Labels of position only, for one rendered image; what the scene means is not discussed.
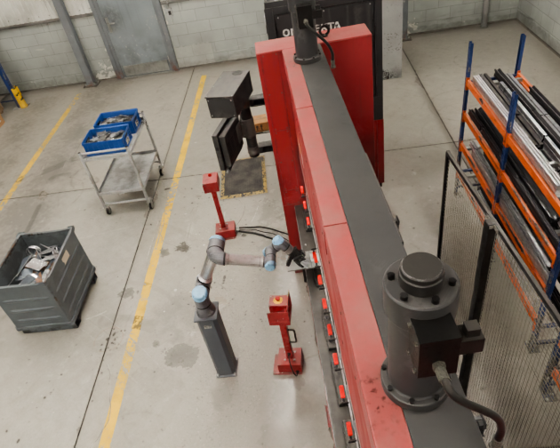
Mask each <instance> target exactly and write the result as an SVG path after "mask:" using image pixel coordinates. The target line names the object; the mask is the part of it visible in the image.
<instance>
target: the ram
mask: <svg viewBox="0 0 560 448"><path fill-rule="evenodd" d="M292 110H293V116H294V123H295V129H296V135H297V141H298V148H299V155H300V162H301V167H302V168H301V169H302V171H303V176H304V177H303V178H304V180H305V184H306V185H305V186H306V190H307V195H308V200H309V205H310V206H309V207H310V210H311V213H312V215H311V216H312V218H313V219H312V220H313V222H314V223H313V224H314V226H315V227H314V229H315V231H316V232H315V233H316V239H317V242H318V247H319V249H318V250H319V251H320V256H321V257H320V258H321V260H322V261H321V262H322V264H323V266H322V267H323V271H324V276H325V281H326V285H327V286H326V287H327V289H328V293H329V295H328V296H329V298H330V299H329V301H330V302H331V303H330V304H331V306H332V307H331V309H332V314H333V319H334V320H333V321H334V323H335V327H336V329H335V330H336V332H337V333H336V334H337V336H338V337H337V339H338V340H339V341H338V342H339V344H340V345H339V347H340V352H341V354H340V355H341V356H342V358H341V359H342V361H343V365H344V367H343V368H344V369H345V371H344V373H346V375H345V376H346V378H347V379H346V381H347V383H348V384H347V385H348V390H349V394H350V399H351V401H350V402H351V403H352V405H351V406H352V407H353V409H352V410H353V412H354V413H353V414H354V416H355V418H354V419H355V420H356V421H355V424H356V428H357V432H358V436H359V438H358V440H359V441H360V445H361V447H360V448H371V444H370V440H369V436H368V432H367V427H366V424H365V420H364V413H363V408H362V405H361V401H360V396H359V393H358V388H357V384H356V379H355V374H354V370H353V365H352V362H351V357H350V354H349V350H348V343H347V338H346V334H345V331H344V326H343V323H342V318H341V314H340V307H339V303H338V299H337V295H336V291H335V287H334V283H333V279H332V272H331V268H330V264H329V260H328V256H327V255H326V250H325V247H324V237H323V234H322V229H321V225H320V221H319V217H318V213H317V209H316V202H315V198H314V195H313V190H312V186H311V182H310V178H309V174H308V167H307V163H306V158H305V155H304V151H303V147H302V143H301V138H300V132H299V129H298V125H297V120H296V115H295V112H294V107H293V104H292ZM299 144H300V147H299ZM300 152H301V154H300ZM301 155H302V157H301ZM301 159H302V160H303V163H302V160H301ZM303 167H304V168H303Z"/></svg>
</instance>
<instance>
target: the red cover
mask: <svg viewBox="0 0 560 448"><path fill-rule="evenodd" d="M294 53H296V51H295V48H290V49H285V50H282V54H283V60H284V70H285V73H286V76H287V80H288V85H289V88H290V93H291V96H292V104H293V107H294V112H295V115H296V120H297V125H298V129H299V132H300V138H301V143H302V147H303V151H304V155H305V158H306V163H307V167H308V174H309V178H310V182H311V186H312V190H313V195H314V198H315V202H316V209H317V213H318V217H319V221H320V225H321V229H322V234H323V237H324V247H325V250H326V255H327V256H328V260H329V264H330V268H331V272H332V279H333V283H334V287H335V291H336V295H337V299H338V303H339V307H340V314H341V318H342V323H343V326H344V331H345V334H346V338H347V343H348V350H349V354H350V357H351V362H352V365H353V370H354V374H355V379H356V384H357V388H358V393H359V396H360V401H361V405H362V408H363V413H364V420H365V424H366V427H367V432H368V436H369V440H370V444H371V448H413V444H412V440H411V436H410V433H409V429H408V427H407V424H406V420H405V417H404V412H403V409H402V407H400V406H398V405H397V404H395V403H394V402H392V401H391V400H390V399H389V398H388V396H387V395H386V393H385V392H384V390H383V388H382V386H381V382H380V368H381V365H382V363H383V361H384V359H385V358H386V357H387V355H386V352H385V349H384V346H383V342H382V339H381V336H380V331H379V327H378V325H377V322H376V318H375V315H374V313H373V309H372V304H371V301H370V298H369V294H368V291H367V289H366V285H365V282H364V277H363V274H362V270H361V268H360V264H359V261H358V258H357V255H356V250H355V246H354V244H353V240H352V237H351V235H350V231H349V228H348V223H347V220H346V216H345V213H344V211H343V207H342V204H341V200H340V196H339V192H338V189H337V187H336V183H335V180H334V177H333V174H332V168H331V166H330V163H329V159H328V156H327V153H326V150H325V147H324V142H323V138H322V135H321V133H320V129H319V126H318V123H317V120H316V114H315V111H314V109H313V105H312V102H311V99H310V96H309V93H308V88H307V85H306V81H305V78H304V75H303V72H302V69H301V65H300V64H297V63H295V62H294V61H293V55H294Z"/></svg>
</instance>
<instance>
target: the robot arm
mask: <svg viewBox="0 0 560 448"><path fill-rule="evenodd" d="M224 247H225V239H224V238H223V237H222V236H219V235H214V236H211V237H210V239H209V243H208V246H207V249H206V253H207V256H206V259H205V262H204V266H203V269H202V272H200V273H199V274H198V275H197V277H196V286H195V288H194V289H193V290H192V298H193V300H194V302H195V304H196V314H197V316H198V317H199V318H202V319H206V318H209V317H211V316H213V315H214V313H215V311H216V307H215V306H214V304H213V303H212V302H211V300H210V297H209V294H210V288H211V284H212V273H213V271H214V269H215V266H216V264H217V265H221V266H226V265H239V266H251V267H262V268H265V269H266V270H267V271H273V270H274V269H275V268H276V253H277V252H279V251H280V250H281V251H283V252H284V253H285V254H287V255H288V256H289V257H288V259H287V261H286V263H285V264H286V266H287V267H290V265H291V262H292V260H293V261H294V262H295V263H296V264H297V265H298V266H300V267H301V268H308V264H309V263H308V261H309V259H305V256H306V254H305V252H304V251H302V250H301V249H300V250H298V249H297V246H294V247H293V246H292V245H291V244H289V243H288V242H287V241H286V240H284V239H283V238H282V237H281V236H275V237H274V238H273V240H272V244H270V245H269V246H267V247H266V248H265V249H263V251H262V253H263V255H264V256H265V257H261V256H251V255H241V254H230V253H227V252H224Z"/></svg>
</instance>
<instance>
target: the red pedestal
mask: <svg viewBox="0 0 560 448"><path fill-rule="evenodd" d="M202 186H203V189H204V193H205V194H207V193H212V198H213V201H214V204H215V207H216V211H217V213H218V216H219V220H220V223H216V227H215V235H219V236H222V237H223V238H224V239H225V240H229V239H235V238H236V224H235V221H234V220H232V221H226V222H225V220H224V217H223V213H222V210H221V207H220V201H219V198H218V195H217V192H218V191H220V178H219V174H218V172H210V173H205V174H203V182H202Z"/></svg>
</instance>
